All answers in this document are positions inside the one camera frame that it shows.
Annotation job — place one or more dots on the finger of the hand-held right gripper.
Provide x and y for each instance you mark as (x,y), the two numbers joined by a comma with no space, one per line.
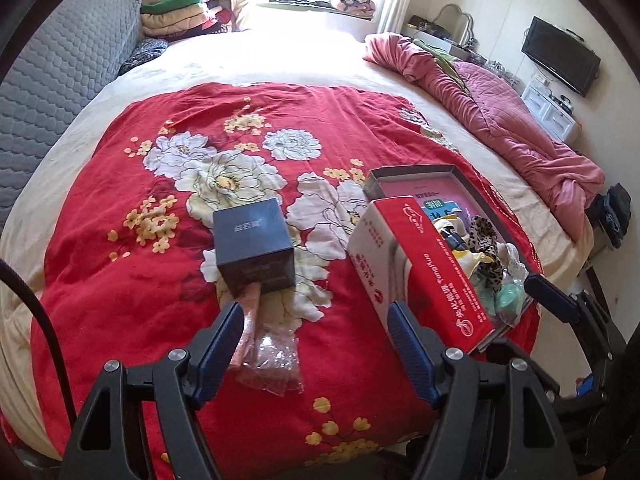
(550,297)
(530,355)

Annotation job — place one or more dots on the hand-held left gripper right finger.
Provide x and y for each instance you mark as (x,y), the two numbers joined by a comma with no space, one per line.
(415,355)

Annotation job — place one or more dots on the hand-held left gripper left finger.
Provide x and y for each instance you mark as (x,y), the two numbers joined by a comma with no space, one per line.
(220,345)

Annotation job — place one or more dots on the pale green soft pouch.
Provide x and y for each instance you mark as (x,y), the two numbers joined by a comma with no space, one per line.
(510,300)

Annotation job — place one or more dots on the brown pouch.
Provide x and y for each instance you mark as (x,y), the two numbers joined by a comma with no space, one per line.
(275,360)

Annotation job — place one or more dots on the leopard print cloth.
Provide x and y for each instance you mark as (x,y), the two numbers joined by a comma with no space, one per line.
(487,255)

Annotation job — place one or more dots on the yellow and white snack packet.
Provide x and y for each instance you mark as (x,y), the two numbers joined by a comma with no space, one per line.
(465,260)

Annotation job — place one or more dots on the plush bear with purple ribbon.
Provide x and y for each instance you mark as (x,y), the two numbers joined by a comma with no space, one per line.
(465,222)

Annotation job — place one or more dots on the shallow red box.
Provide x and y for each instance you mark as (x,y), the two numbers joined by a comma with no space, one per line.
(415,185)

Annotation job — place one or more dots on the red and white carton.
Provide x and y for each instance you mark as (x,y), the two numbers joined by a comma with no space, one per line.
(430,280)

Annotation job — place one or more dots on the dark bag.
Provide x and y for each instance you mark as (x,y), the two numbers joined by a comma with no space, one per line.
(610,215)

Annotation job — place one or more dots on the dark blue box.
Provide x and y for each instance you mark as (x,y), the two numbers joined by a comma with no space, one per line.
(255,245)

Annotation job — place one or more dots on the red floral blanket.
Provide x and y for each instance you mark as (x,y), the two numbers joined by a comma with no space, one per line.
(125,285)

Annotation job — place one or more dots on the pink quilt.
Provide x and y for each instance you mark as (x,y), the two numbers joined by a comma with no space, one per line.
(510,125)

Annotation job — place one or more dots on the white drawer cabinet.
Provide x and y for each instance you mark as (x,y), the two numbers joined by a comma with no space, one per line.
(550,110)

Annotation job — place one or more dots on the black television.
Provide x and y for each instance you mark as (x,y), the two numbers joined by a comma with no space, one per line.
(560,55)

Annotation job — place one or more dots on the green cloth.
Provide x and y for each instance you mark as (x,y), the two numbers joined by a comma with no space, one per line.
(432,50)

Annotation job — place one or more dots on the cream bed sheet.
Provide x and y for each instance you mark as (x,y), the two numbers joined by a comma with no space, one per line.
(250,60)

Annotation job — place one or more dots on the dressing table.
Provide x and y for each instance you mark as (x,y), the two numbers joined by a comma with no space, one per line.
(430,35)

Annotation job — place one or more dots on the vanity mirror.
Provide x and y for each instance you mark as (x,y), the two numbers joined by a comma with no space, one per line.
(456,22)

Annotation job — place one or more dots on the dark patterned pillow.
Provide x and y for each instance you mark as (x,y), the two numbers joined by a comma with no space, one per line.
(145,55)

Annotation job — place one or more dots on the cream folded blankets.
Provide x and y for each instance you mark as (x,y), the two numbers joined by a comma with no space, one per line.
(175,22)

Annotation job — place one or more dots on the grey quilted headboard cover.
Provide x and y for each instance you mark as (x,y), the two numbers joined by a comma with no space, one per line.
(60,60)

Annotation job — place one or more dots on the green folded blanket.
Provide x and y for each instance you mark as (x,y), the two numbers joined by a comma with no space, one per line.
(172,2)

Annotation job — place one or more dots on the floral cushion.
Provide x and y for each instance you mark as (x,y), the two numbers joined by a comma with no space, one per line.
(355,6)

